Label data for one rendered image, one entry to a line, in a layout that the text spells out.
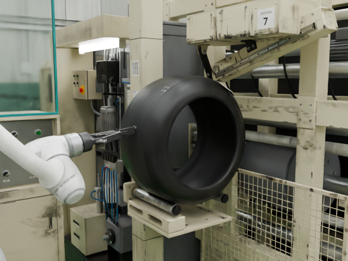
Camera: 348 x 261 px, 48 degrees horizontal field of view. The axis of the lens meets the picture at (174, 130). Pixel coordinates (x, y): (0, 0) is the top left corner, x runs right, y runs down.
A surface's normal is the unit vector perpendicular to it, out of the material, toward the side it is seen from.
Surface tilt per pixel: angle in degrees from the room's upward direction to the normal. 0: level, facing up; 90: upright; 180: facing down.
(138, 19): 90
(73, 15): 90
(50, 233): 90
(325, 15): 72
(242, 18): 90
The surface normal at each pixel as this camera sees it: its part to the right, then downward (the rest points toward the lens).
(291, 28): 0.58, 0.11
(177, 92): 0.07, -0.51
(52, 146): 0.29, -0.71
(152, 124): -0.17, -0.14
